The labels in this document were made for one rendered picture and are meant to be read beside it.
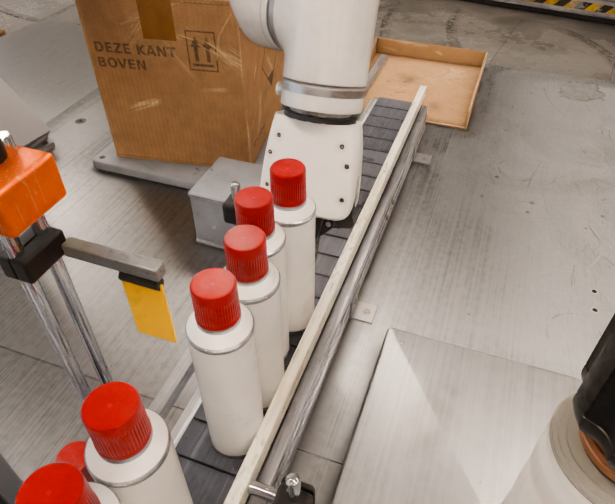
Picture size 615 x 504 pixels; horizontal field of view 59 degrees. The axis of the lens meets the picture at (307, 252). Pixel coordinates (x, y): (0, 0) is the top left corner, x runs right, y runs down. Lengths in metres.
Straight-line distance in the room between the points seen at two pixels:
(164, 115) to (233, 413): 0.56
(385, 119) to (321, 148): 0.47
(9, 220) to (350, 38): 0.33
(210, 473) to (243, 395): 0.11
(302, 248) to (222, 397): 0.16
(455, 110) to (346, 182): 0.64
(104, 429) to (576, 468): 0.26
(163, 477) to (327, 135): 0.34
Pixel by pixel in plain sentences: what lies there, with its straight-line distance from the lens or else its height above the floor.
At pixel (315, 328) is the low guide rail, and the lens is 0.57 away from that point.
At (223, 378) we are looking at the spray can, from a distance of 0.42.
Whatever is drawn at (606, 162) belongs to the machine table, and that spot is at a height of 0.83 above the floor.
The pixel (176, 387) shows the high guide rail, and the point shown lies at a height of 0.96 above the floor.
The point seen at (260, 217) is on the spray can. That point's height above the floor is 1.07.
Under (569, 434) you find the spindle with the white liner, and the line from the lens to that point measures 0.36.
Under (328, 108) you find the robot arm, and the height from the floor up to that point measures 1.11.
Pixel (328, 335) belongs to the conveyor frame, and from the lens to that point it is 0.61.
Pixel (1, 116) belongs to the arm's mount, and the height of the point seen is 0.91.
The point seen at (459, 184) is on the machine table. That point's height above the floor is 0.83.
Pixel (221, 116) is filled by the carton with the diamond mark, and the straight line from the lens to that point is 0.87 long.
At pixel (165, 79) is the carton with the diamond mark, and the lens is 0.88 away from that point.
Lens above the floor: 1.35
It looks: 42 degrees down
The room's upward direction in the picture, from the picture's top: straight up
